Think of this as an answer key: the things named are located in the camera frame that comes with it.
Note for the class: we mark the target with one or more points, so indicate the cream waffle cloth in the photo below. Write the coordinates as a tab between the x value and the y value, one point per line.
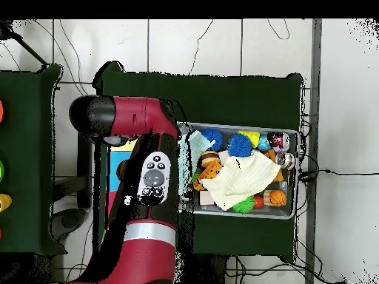
242	180

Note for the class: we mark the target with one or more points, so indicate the dark green table cloth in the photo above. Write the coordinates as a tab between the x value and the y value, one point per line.
237	94

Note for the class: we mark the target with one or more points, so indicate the shallow mesh bin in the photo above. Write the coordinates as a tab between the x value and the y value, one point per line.
291	207

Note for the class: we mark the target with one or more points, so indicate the blue spiky ball with eyes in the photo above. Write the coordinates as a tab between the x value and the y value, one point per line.
239	145

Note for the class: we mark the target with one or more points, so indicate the orange round object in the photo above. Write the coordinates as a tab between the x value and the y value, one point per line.
1	111

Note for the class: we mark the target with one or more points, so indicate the toy burger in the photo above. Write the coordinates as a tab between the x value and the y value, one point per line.
209	158

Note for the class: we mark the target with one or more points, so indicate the yellow foam wedge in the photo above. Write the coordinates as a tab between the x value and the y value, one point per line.
253	137

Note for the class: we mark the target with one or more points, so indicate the black upright bar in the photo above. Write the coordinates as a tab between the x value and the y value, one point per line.
84	171

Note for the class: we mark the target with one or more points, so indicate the green round object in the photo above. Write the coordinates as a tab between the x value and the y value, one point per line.
1	171

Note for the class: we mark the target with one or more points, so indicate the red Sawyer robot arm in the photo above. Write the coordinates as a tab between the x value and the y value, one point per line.
136	115

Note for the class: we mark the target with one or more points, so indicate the wooden three-hole box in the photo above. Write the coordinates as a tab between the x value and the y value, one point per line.
115	174

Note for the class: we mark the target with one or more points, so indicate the crushed soda can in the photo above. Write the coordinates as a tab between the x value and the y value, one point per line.
278	142

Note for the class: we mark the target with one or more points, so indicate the dark green side table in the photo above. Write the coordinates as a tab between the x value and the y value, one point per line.
29	148

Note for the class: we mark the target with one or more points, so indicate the yellow round object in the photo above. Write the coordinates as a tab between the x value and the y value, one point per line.
4	201

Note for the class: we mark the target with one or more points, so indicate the green spiky ball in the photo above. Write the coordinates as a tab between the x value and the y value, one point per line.
244	204

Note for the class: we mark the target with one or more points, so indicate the orange toy basketball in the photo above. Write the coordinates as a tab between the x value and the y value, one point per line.
276	198

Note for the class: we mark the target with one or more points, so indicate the mint green waffle cloth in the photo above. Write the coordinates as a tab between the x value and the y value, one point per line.
198	145

